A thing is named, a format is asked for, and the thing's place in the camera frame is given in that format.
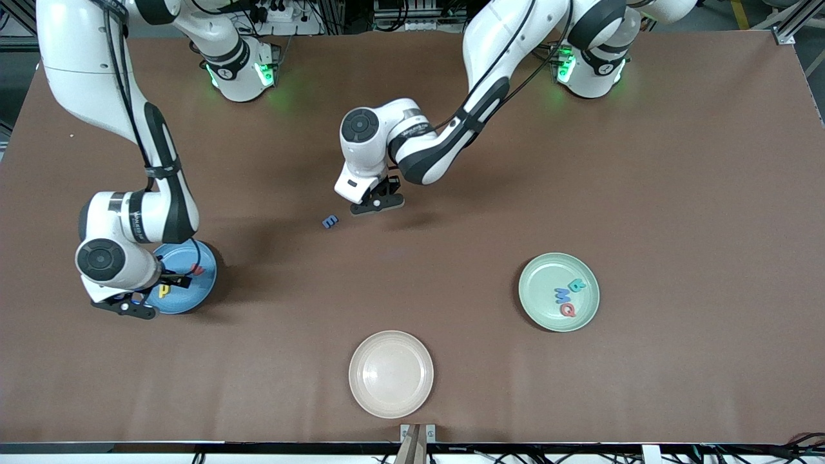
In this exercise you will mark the grey metal bracket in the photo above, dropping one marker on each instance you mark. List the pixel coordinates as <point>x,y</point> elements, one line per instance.
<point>430,434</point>

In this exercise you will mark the beige plate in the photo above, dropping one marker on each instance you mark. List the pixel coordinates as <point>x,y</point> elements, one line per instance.
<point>391,374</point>

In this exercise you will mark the blue capital letter E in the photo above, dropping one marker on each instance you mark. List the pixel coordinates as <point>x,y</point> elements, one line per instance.
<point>330,222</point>

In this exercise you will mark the white power strip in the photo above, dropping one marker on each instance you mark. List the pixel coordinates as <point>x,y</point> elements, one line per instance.
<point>283,27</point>

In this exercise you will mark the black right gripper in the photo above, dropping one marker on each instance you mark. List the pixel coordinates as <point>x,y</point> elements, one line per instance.
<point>169,278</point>

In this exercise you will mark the brown table cover sheet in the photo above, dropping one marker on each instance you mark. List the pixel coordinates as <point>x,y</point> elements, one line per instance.
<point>644,193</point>

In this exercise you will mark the blue capital letter M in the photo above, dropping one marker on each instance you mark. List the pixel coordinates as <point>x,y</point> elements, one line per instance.
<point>562,295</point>

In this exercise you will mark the pale green plate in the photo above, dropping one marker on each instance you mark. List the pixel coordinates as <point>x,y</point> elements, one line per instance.
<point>541,283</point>

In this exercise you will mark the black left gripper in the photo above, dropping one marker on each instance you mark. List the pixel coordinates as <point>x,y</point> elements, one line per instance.
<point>394,186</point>

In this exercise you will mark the red capital letter Q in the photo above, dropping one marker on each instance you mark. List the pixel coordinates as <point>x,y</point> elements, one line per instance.
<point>561,310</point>

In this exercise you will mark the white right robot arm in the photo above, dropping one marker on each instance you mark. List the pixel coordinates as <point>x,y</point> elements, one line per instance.
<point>138,267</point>

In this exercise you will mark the blue plate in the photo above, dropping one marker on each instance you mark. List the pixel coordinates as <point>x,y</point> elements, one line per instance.
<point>193,299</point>

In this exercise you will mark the brown post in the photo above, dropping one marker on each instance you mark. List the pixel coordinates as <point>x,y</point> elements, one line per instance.
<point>412,451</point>

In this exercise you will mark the teal capital letter B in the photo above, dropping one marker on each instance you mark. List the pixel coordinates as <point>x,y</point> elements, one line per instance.
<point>577,285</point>

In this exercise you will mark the grey equipment rack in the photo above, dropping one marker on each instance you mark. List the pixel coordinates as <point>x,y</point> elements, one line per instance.
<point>419,16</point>

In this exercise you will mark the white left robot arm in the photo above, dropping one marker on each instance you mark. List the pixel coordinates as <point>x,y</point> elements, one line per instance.
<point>358,164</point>

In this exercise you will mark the yellow small letter h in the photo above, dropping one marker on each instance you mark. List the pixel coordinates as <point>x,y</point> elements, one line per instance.
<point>165,292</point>

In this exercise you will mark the red small letter w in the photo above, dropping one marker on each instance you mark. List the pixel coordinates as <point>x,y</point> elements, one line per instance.
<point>198,269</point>

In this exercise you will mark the aluminium frame profile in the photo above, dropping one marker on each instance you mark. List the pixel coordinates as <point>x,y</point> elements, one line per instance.
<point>784,37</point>

